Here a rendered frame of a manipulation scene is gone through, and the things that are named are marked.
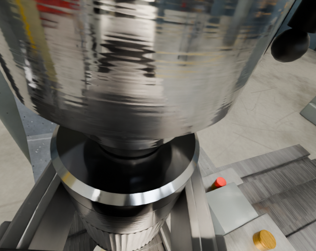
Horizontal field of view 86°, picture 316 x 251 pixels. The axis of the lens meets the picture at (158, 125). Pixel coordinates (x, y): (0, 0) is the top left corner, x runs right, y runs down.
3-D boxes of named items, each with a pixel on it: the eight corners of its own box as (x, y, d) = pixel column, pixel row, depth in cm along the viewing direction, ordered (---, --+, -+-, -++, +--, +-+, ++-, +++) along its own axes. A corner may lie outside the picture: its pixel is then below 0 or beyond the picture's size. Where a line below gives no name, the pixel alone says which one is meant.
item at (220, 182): (222, 191, 29) (228, 184, 27) (214, 194, 28) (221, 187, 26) (216, 182, 30) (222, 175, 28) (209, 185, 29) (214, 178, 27)
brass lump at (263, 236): (271, 247, 24) (279, 244, 23) (260, 254, 23) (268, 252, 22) (259, 230, 25) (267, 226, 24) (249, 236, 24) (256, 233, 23)
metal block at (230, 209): (238, 227, 28) (259, 215, 23) (208, 243, 25) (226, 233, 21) (219, 197, 31) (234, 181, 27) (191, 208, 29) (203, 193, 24)
